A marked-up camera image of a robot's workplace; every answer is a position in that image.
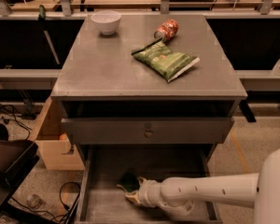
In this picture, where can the grey wooden drawer cabinet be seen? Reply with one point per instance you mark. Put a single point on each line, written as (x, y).
(101, 79)

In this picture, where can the orange patterned can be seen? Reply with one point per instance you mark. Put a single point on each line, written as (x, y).
(166, 30)

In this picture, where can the orange ball in crate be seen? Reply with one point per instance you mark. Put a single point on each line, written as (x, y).
(63, 136)

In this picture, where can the grey open middle drawer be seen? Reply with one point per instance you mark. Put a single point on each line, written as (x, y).
(103, 202)

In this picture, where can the round brass drawer knob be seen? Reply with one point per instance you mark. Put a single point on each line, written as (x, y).
(148, 133)

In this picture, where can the wooden crate on floor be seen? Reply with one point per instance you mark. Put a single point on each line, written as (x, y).
(56, 154)

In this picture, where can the black bin at left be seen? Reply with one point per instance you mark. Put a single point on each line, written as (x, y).
(17, 158)

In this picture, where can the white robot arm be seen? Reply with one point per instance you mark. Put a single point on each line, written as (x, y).
(176, 195)

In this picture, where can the grey top drawer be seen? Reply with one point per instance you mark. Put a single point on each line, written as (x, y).
(95, 131)

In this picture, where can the green handled tool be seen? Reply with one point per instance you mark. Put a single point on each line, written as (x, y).
(42, 19)

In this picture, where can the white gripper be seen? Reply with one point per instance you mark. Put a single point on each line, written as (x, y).
(145, 191)

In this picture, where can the white bowl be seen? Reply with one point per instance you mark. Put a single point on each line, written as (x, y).
(106, 21)

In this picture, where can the green chip bag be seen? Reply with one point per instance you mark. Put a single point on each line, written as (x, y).
(170, 65)

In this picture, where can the green yellow sponge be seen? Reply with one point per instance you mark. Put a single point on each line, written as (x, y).
(128, 182)

